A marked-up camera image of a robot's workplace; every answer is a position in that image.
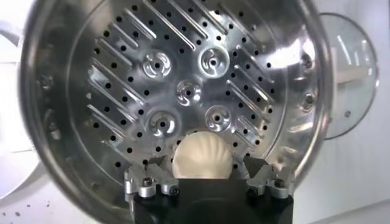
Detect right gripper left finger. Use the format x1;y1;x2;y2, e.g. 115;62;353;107
124;155;180;201

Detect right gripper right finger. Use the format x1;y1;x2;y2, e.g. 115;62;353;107
243;155;296;200

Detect white pleated baozi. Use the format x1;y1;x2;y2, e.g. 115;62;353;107
171;130;234;180

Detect round glass pot lid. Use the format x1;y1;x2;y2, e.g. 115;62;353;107
318;12;380;141

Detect perforated steel steamer basket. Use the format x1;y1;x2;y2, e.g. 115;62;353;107
18;0;333;224

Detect scattered dark crumbs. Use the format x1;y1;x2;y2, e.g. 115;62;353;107
0;200;52;219

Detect large white plate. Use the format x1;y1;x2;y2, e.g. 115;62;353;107
0;19;42;200

